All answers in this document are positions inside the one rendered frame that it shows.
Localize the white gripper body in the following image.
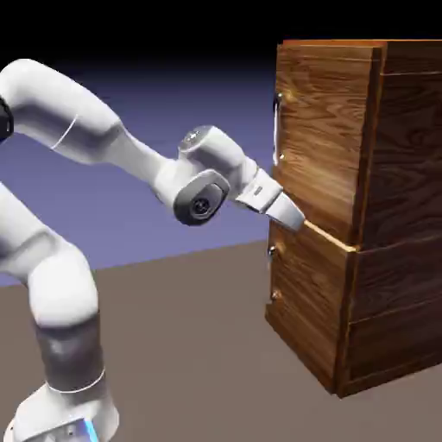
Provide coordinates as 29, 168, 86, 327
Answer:
265, 192, 306, 233

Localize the tall wood cabinet door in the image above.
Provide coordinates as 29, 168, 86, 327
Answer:
271, 43, 383, 247

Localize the short wood cabinet door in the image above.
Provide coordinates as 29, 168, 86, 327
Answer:
264, 220, 358, 395

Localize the dark wood cabinet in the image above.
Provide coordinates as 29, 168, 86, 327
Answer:
264, 38, 442, 400

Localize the short silver door handle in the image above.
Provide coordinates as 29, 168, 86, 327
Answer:
267, 244, 281, 302

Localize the long silver door handle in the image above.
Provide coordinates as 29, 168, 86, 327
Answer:
272, 92, 286, 167

